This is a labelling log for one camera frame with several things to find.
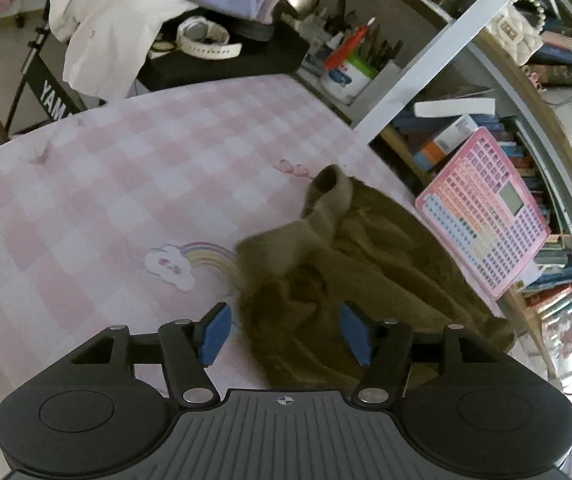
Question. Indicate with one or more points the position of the olive brown garment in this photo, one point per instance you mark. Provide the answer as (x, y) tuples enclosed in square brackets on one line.
[(351, 243)]

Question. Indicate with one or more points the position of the white garment pile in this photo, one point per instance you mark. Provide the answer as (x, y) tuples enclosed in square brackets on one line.
[(108, 40)]

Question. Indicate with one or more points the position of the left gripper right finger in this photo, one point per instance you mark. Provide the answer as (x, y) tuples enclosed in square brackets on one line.
[(382, 348)]

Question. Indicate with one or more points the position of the pink toy keyboard tablet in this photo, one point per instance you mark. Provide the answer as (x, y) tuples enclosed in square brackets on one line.
[(484, 213)]

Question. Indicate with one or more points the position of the white quilted handbag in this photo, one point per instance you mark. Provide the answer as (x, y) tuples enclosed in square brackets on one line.
[(514, 33)]

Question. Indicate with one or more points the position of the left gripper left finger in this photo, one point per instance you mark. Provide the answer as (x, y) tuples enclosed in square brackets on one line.
[(188, 348)]

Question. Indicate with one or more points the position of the white shelf post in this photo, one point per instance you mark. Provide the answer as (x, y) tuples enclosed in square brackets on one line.
[(391, 90)]

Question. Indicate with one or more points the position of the pink checkered bed sheet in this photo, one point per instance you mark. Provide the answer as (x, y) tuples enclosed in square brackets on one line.
[(130, 214)]

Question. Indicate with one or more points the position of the white plastic jar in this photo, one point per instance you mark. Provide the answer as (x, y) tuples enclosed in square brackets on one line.
[(346, 83)]

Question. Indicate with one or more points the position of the white book on top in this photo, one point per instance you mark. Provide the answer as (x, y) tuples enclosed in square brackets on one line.
[(454, 107)]

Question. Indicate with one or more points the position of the black keyboard bag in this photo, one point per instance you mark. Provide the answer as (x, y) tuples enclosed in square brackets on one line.
[(282, 54)]

